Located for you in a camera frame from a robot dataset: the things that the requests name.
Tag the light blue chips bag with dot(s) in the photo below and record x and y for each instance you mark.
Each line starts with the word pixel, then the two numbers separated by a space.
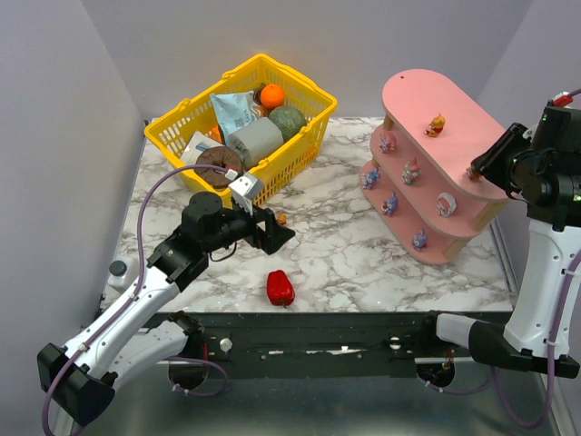
pixel 233 111

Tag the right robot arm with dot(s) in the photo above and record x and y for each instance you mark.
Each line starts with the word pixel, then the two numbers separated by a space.
pixel 535 338

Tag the black mounting rail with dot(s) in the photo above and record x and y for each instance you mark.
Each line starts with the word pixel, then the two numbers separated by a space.
pixel 320 345

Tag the white package blue handle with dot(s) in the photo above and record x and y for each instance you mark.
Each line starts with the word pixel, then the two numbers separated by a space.
pixel 198 144

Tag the green melon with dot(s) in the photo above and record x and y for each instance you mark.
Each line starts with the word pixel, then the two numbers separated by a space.
pixel 289 120

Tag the yellow plastic shopping basket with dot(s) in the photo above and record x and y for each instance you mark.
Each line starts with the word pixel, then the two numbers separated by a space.
pixel 173 131

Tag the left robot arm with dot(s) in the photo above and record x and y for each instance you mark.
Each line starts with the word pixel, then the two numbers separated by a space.
pixel 81 377

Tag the red bell pepper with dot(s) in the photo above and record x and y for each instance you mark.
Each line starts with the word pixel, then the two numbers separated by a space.
pixel 280 291

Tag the white bottle black cap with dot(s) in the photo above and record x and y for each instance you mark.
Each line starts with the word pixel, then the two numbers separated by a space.
pixel 122 272

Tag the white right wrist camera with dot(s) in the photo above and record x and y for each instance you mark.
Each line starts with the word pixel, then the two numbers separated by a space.
pixel 563 99

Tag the grey paper towel roll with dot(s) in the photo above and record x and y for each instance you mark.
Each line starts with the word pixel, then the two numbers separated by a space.
pixel 256 141

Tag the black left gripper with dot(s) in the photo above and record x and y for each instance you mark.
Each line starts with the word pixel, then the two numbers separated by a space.
pixel 261 228

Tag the purple bunny toy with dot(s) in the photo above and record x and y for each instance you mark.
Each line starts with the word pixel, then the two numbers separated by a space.
pixel 420 240

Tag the orange fruit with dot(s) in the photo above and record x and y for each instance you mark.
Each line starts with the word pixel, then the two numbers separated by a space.
pixel 216 134
pixel 272 96

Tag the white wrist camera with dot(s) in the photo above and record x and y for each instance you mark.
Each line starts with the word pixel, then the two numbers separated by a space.
pixel 563 99
pixel 244 190

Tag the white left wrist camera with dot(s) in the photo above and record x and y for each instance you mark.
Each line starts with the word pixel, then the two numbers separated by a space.
pixel 244 190

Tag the pink three-tier shelf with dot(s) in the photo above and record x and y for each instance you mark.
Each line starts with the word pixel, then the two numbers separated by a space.
pixel 411 99

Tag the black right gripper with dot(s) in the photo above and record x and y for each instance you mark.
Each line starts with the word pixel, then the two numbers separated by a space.
pixel 507 154

